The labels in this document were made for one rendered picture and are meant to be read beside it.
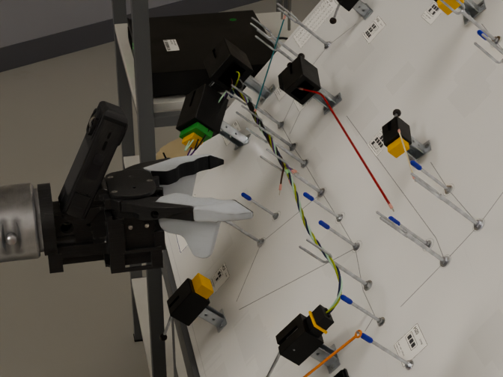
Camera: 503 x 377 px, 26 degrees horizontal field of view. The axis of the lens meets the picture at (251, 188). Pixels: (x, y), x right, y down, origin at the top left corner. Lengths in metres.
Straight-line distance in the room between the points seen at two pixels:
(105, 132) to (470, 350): 0.65
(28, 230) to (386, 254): 0.79
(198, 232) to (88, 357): 2.40
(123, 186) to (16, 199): 0.10
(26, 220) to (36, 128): 3.77
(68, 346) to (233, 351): 1.62
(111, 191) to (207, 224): 0.10
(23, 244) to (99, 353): 2.39
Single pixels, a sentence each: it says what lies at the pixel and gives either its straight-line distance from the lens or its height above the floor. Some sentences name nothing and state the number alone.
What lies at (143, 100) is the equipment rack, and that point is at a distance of 2.44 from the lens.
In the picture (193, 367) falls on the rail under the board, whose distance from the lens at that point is 1.99.
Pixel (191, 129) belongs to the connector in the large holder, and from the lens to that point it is 2.18.
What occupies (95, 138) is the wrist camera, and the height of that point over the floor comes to 1.65.
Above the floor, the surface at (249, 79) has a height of 1.18.
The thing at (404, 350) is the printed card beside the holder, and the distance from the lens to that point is 1.58.
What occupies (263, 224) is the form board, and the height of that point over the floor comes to 1.05.
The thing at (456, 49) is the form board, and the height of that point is 1.41.
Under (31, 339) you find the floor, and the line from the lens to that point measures 3.54.
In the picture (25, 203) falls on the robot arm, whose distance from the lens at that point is 1.06.
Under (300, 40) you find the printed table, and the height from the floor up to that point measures 1.24.
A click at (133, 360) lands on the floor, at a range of 3.40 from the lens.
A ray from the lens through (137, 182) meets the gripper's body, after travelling 1.08.
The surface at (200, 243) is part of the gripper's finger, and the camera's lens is 1.05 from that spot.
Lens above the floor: 2.12
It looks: 30 degrees down
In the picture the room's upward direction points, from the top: straight up
